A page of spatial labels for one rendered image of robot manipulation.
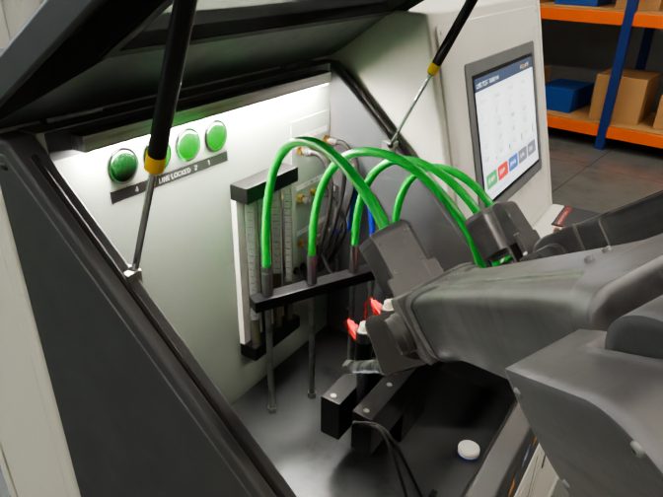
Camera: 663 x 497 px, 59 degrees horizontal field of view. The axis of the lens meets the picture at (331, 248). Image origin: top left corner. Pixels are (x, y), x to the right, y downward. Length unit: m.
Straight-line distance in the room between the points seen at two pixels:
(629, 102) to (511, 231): 5.43
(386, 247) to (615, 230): 0.28
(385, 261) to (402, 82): 0.68
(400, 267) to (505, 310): 0.30
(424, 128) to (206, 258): 0.49
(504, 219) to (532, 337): 0.54
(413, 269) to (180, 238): 0.51
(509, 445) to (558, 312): 0.83
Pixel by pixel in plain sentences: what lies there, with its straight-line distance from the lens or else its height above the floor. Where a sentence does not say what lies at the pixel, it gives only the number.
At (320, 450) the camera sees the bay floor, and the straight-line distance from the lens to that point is 1.13.
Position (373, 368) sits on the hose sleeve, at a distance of 0.79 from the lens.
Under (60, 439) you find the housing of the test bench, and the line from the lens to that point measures 1.03.
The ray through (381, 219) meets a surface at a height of 1.37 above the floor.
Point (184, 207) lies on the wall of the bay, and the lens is 0.95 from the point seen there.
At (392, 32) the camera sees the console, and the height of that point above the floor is 1.51.
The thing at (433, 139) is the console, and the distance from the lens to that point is 1.17.
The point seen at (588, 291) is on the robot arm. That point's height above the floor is 1.57.
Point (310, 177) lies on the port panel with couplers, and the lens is 1.20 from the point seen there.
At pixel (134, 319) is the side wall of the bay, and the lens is 0.69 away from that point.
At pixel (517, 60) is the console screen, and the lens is 1.57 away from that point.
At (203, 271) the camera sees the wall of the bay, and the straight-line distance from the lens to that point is 1.02.
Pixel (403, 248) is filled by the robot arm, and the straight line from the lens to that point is 0.54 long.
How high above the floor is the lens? 1.65
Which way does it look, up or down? 27 degrees down
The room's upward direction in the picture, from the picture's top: 1 degrees clockwise
